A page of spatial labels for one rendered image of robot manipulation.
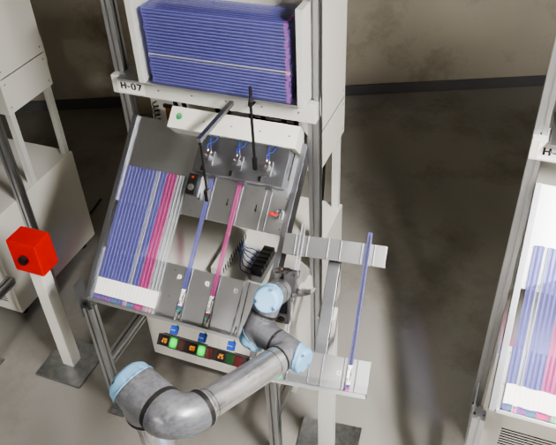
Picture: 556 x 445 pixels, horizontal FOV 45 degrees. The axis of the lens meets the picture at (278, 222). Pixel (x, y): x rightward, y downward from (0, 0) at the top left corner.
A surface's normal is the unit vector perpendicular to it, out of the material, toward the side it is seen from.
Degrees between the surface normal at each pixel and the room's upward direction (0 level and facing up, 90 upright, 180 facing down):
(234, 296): 43
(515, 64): 90
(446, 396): 0
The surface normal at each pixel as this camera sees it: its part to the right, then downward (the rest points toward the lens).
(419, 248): -0.04, -0.78
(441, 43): 0.03, 0.63
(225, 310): -0.28, -0.16
